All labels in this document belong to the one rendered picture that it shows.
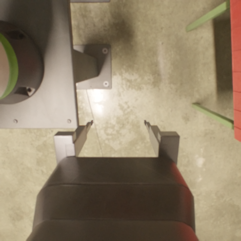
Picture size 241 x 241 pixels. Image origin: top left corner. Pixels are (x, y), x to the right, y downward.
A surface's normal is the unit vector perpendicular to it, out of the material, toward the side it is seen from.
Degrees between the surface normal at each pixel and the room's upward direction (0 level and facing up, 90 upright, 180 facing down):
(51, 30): 0
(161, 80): 0
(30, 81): 70
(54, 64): 0
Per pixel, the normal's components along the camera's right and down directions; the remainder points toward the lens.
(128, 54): 0.00, 0.29
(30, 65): 0.94, 0.11
